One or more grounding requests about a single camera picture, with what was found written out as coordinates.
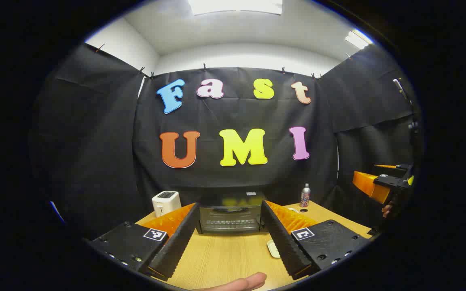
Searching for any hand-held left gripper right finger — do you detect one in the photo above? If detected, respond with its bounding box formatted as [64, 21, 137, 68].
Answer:
[261, 200, 371, 280]

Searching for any large ceiling light panel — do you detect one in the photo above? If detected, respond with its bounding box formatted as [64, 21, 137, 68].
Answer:
[187, 0, 283, 16]

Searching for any small ceiling light panel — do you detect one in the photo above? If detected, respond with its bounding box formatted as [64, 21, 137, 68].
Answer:
[344, 29, 373, 50]

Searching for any white toaster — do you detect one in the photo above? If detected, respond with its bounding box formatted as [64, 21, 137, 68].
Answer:
[152, 191, 182, 218]

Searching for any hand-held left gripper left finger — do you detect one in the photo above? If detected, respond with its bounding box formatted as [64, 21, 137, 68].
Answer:
[89, 202, 201, 282]

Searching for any silver bottle with printed label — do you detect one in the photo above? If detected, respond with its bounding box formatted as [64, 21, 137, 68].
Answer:
[300, 183, 311, 208]

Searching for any black electric oven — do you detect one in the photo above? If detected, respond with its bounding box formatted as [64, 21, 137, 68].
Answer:
[196, 193, 267, 235]

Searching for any white plate of pink food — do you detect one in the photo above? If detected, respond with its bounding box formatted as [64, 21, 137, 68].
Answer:
[267, 239, 281, 259]

